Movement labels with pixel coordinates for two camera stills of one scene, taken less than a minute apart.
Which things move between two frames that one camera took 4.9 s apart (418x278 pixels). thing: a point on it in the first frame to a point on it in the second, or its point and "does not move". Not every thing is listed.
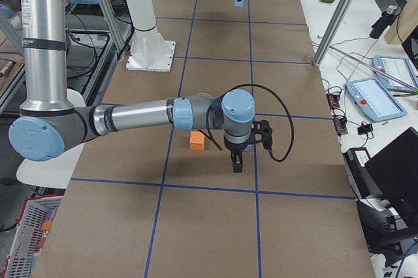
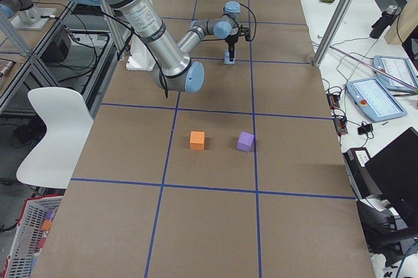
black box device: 362,183 does not move
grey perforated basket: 18,262 does not move
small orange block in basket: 46,225 does not move
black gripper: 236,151 to 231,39
